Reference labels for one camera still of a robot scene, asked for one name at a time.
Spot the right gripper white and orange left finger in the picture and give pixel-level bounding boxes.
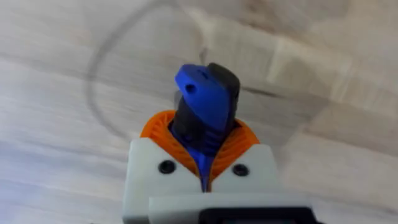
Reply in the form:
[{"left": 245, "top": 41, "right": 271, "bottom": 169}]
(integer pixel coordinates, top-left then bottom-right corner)
[{"left": 122, "top": 109, "right": 203, "bottom": 224}]

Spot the right gripper white and orange right finger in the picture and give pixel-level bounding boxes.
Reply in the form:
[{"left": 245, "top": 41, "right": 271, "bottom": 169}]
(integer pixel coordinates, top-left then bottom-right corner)
[{"left": 208, "top": 118, "right": 280, "bottom": 195}]

